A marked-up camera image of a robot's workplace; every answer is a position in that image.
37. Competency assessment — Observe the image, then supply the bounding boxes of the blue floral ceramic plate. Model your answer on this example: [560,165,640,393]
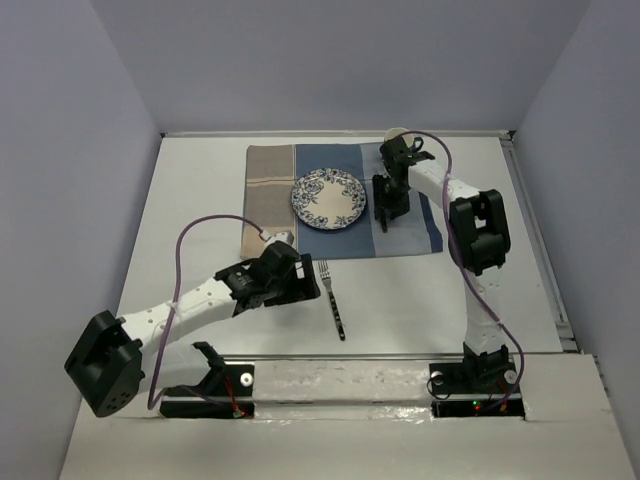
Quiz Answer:
[290,168,367,231]

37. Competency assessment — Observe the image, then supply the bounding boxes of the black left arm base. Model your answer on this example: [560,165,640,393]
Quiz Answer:
[159,363,255,420]

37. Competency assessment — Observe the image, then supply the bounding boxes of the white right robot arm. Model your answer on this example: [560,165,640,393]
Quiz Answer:
[372,128,512,392]

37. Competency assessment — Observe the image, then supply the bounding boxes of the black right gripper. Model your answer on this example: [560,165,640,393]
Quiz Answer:
[373,173,412,220]

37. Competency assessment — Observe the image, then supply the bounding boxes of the blue beige checked cloth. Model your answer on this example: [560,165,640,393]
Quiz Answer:
[244,143,444,260]

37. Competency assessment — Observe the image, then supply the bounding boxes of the teal mug white inside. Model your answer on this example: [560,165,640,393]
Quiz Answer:
[384,127,424,152]

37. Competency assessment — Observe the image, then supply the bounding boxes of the steel fork patterned handle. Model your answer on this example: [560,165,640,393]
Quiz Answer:
[318,260,346,341]

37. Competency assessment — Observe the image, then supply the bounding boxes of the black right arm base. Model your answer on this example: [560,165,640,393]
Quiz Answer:
[427,361,526,419]

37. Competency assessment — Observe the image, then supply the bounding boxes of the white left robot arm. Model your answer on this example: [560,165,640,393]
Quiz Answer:
[64,241,320,418]

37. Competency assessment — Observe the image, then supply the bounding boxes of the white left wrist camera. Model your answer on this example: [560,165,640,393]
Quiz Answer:
[259,229,295,246]

